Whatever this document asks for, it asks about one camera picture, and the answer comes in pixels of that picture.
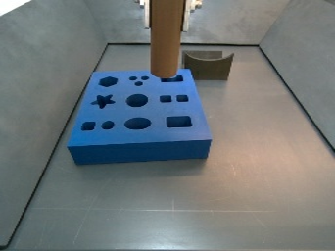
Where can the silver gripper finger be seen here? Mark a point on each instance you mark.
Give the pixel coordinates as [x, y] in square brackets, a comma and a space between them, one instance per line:
[191, 6]
[146, 7]

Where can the brown wooden cylinder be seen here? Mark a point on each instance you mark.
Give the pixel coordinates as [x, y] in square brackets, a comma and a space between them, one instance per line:
[166, 24]

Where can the blue foam shape board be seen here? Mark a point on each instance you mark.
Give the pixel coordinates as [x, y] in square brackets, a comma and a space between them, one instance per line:
[139, 118]

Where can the black curved bracket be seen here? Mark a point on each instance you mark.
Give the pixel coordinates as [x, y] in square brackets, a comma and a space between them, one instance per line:
[209, 65]

